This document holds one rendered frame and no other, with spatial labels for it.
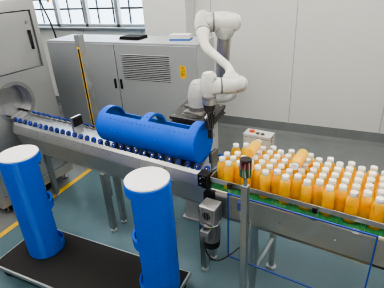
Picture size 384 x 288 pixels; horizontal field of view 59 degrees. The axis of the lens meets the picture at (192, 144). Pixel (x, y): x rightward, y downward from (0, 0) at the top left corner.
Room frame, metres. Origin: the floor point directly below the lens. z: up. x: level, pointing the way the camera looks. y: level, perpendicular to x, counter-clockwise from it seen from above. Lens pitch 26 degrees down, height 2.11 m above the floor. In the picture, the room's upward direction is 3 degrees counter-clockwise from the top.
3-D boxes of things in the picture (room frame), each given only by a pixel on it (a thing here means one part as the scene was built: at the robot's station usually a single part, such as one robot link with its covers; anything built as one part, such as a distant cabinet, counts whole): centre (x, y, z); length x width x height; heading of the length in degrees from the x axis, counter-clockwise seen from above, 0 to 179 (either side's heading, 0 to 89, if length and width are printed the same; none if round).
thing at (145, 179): (1.75, 0.28, 1.03); 0.28 x 0.28 x 0.01
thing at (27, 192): (2.19, 1.25, 0.59); 0.28 x 0.28 x 0.88
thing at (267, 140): (2.16, -0.47, 1.05); 0.20 x 0.10 x 0.10; 57
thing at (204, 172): (1.83, -0.07, 0.95); 0.10 x 0.07 x 0.10; 147
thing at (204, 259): (2.00, -0.05, 0.31); 0.06 x 0.06 x 0.63; 57
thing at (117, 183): (2.65, 0.70, 0.31); 0.06 x 0.06 x 0.63; 57
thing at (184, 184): (2.59, 0.74, 0.79); 2.17 x 0.29 x 0.34; 57
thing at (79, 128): (2.75, 0.98, 1.00); 0.10 x 0.04 x 0.15; 147
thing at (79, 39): (3.11, 0.93, 0.85); 0.06 x 0.06 x 1.70; 57
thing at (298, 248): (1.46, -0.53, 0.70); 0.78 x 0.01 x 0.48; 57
